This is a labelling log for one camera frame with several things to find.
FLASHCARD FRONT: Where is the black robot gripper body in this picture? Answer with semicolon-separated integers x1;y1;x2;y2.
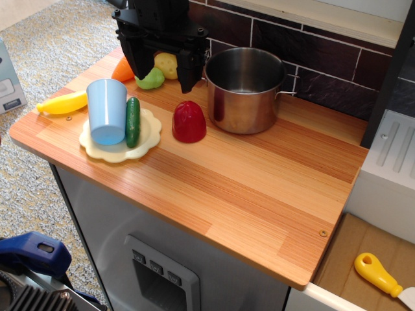
112;1;208;55

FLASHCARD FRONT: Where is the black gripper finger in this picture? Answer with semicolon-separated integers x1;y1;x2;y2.
176;49;206;93
120;32;154;80

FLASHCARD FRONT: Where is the orange toy sweet potato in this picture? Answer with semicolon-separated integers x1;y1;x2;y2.
112;56;135;82

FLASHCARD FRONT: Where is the stainless steel pot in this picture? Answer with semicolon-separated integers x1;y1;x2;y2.
204;47;296;135

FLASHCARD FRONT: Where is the yellow toy cheese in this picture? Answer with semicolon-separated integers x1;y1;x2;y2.
154;52;178;80

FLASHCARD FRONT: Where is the light green toy lettuce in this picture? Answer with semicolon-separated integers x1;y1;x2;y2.
135;67;165;90

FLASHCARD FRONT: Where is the green toy cucumber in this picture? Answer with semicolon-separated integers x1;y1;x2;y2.
125;97;141;148

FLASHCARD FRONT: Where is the light blue plastic cup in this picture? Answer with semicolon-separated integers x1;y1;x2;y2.
86;78;127;145

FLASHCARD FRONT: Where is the red toy pepper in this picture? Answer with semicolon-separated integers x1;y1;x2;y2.
172;100;207;143

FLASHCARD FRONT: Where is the cream scalloped plastic plate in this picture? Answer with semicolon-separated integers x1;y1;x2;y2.
79;108;162;163

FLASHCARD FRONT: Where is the yellow toy banana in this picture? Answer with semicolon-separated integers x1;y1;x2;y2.
36;91;88;115

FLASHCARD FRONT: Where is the grey white box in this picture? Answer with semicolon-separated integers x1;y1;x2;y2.
0;39;27;114

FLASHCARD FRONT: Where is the grey toy kitchen cabinet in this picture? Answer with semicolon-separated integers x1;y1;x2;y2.
51;165;289;310

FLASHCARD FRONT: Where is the blue clamp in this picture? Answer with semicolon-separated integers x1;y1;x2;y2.
1;231;108;310

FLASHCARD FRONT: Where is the white toy sink unit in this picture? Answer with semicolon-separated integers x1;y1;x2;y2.
344;110;414;243

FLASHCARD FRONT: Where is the cardboard box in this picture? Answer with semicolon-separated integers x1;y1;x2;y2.
313;214;414;310

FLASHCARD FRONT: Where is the yellow handled toy knife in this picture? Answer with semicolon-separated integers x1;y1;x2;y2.
354;253;414;310

